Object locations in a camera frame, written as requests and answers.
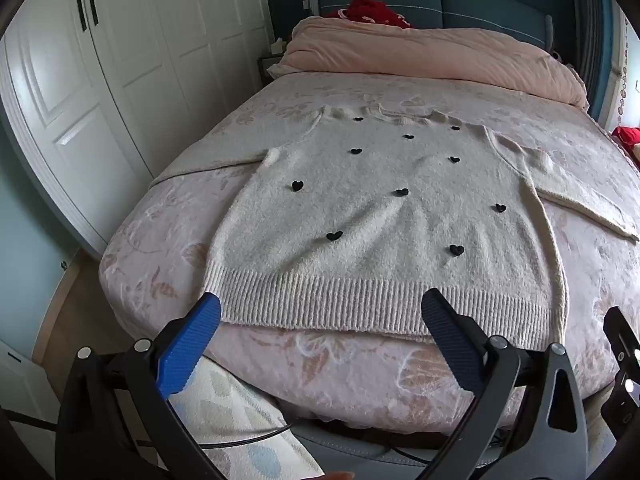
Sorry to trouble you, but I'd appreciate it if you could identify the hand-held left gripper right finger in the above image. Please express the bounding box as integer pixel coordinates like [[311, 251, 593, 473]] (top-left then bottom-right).
[[421, 288, 588, 480]]

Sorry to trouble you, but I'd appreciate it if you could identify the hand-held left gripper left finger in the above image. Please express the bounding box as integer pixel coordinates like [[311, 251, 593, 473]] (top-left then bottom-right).
[[55, 292, 222, 480]]

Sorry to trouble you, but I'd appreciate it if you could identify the cream sweater with black hearts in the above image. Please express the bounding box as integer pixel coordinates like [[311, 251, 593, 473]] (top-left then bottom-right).
[[150, 104, 640, 353]]

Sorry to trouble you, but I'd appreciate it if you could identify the patterned floor rug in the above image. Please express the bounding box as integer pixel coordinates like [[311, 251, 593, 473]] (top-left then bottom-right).
[[165, 357, 327, 480]]

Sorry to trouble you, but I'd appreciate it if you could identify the bed with floral bedspread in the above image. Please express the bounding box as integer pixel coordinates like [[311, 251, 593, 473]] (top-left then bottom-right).
[[98, 71, 640, 436]]

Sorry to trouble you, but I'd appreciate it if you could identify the white low cabinet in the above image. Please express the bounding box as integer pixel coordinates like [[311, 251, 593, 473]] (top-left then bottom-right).
[[0, 340, 57, 443]]

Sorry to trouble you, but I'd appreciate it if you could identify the red plush toy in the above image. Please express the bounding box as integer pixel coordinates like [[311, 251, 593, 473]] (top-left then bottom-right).
[[611, 126, 640, 162]]

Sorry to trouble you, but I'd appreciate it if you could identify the dark nightstand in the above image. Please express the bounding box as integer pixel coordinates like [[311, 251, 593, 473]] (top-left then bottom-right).
[[257, 55, 282, 87]]

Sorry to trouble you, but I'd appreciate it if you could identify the white wardrobe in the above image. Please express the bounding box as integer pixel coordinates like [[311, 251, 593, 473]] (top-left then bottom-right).
[[0, 0, 275, 260]]

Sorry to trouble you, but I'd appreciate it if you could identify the pink duvet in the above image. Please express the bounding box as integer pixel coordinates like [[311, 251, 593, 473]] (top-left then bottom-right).
[[267, 16, 589, 111]]

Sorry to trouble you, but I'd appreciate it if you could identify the blue upholstered headboard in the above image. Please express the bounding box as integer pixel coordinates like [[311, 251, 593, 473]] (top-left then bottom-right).
[[306, 0, 555, 53]]

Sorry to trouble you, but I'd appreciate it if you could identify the grey curtain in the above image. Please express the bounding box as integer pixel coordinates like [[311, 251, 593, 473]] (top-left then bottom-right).
[[567, 0, 608, 103]]

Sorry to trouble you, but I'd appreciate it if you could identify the black cable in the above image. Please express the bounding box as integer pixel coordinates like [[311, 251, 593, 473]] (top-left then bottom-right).
[[135, 421, 297, 451]]

